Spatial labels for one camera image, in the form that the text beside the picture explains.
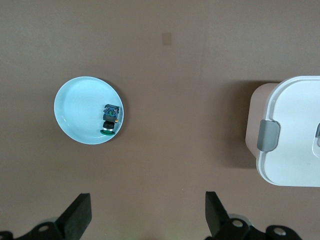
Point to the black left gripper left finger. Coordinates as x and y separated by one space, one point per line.
75 215

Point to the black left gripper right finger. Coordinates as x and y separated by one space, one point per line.
217 220

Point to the white lidded lunch box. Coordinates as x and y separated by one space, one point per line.
295 140

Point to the light blue round plate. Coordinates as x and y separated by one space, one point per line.
80 110

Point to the green push button switch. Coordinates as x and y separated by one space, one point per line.
110 118

